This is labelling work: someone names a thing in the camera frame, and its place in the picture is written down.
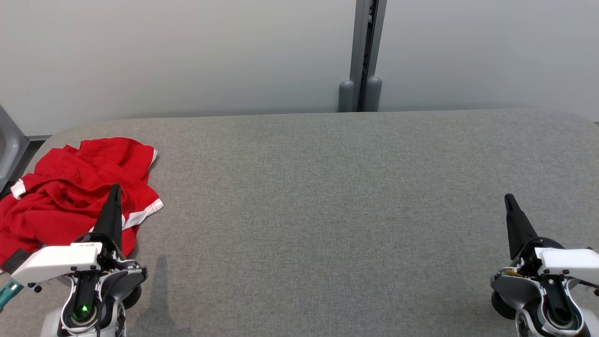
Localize red numbered basketball jersey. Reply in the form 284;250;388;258
0;187;137;273

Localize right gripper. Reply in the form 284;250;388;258
504;193;599;280

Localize grey angled panel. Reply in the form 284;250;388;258
0;105;29;192

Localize grey metal partition post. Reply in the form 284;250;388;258
350;0;388;113

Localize red shorts white stripes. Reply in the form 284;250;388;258
10;137;164;231

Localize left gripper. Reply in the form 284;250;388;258
12;184;124;285

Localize grey cylindrical post foot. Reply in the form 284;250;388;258
365;76;383;112
338;80;356;113

